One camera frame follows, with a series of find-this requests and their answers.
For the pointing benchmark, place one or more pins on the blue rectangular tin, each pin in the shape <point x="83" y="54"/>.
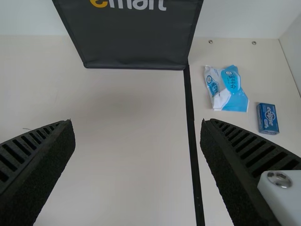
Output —
<point x="268" y="118"/>

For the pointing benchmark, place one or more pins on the blue white wipes packet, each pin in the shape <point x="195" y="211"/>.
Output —
<point x="225" y="89"/>

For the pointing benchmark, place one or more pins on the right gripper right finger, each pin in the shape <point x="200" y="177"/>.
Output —
<point x="237" y="169"/>

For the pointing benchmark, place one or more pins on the black strip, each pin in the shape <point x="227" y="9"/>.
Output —
<point x="191" y="129"/>

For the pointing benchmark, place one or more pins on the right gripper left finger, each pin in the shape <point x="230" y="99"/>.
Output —
<point x="35" y="169"/>

